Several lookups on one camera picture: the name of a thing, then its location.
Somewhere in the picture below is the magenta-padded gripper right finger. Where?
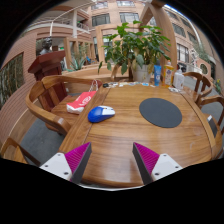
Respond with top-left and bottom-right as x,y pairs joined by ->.
131,142 -> 184,186

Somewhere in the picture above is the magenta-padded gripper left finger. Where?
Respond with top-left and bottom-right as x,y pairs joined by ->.
39,142 -> 93,185

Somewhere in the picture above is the blue and white computer mouse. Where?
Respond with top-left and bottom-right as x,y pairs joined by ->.
87,105 -> 116,124

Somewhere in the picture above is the round dark grey mouse pad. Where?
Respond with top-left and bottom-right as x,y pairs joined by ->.
138,97 -> 183,129

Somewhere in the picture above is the flat black item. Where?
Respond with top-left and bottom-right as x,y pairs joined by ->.
207,114 -> 219,138

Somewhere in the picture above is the red paper shopping bag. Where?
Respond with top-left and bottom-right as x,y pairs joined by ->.
65,79 -> 103,115

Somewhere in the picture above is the white pump bottle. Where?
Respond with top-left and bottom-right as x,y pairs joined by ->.
172,68 -> 185,90

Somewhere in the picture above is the yellow liquid bottle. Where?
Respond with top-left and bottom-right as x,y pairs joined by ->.
162,60 -> 175,88

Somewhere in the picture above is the blue squeeze tube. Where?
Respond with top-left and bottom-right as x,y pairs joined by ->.
153,64 -> 163,87

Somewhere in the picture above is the dark red wooden lectern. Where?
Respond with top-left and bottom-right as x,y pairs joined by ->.
27,50 -> 68,112

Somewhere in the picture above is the spiky green agave plant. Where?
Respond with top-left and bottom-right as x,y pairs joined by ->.
66,54 -> 88,73

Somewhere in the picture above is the dark bust statue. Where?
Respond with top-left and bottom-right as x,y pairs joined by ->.
39,37 -> 54,56

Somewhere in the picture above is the green plant in white pot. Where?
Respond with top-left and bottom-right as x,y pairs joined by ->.
97,20 -> 173,84

